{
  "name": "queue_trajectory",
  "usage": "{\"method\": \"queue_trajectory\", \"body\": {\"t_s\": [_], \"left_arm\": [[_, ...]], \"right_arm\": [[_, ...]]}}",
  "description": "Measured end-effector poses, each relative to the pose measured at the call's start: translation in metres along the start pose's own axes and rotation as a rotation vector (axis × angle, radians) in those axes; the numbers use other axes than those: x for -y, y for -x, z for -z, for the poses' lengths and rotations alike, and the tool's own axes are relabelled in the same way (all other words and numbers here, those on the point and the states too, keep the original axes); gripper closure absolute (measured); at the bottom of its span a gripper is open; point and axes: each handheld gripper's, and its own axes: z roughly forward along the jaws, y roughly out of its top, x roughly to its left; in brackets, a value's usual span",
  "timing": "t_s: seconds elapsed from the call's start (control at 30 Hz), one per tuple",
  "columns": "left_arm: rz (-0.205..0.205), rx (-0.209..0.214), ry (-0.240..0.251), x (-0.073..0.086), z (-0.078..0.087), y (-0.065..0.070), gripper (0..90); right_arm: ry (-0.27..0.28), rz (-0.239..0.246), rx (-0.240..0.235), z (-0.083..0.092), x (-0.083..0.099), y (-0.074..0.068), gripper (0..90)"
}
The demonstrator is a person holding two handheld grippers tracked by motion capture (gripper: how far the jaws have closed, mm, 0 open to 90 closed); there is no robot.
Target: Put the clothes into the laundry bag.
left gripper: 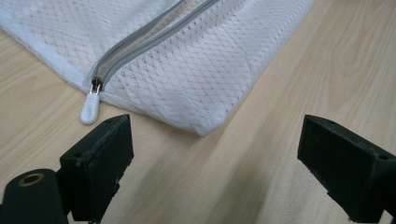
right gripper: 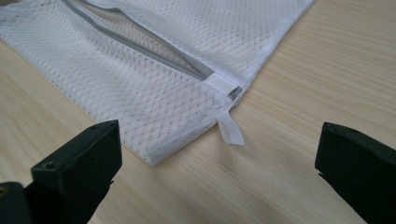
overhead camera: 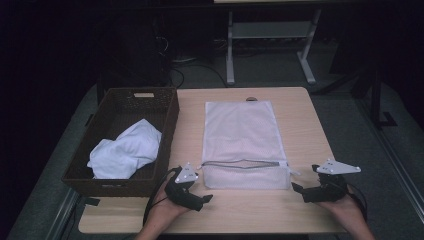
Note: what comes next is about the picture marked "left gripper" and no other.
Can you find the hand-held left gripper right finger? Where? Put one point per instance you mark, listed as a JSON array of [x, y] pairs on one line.
[[342, 161]]

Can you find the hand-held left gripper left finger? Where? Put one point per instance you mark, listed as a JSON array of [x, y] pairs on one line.
[[96, 161]]

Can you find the white mesh laundry bag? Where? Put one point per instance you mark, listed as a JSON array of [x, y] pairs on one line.
[[186, 77]]

